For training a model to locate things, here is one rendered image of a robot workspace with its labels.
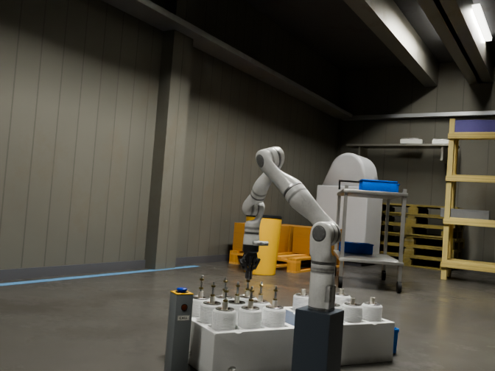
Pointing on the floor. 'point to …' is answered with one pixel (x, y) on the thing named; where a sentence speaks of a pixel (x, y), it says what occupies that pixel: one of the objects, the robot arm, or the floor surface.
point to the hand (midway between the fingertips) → (248, 274)
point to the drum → (266, 266)
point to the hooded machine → (359, 223)
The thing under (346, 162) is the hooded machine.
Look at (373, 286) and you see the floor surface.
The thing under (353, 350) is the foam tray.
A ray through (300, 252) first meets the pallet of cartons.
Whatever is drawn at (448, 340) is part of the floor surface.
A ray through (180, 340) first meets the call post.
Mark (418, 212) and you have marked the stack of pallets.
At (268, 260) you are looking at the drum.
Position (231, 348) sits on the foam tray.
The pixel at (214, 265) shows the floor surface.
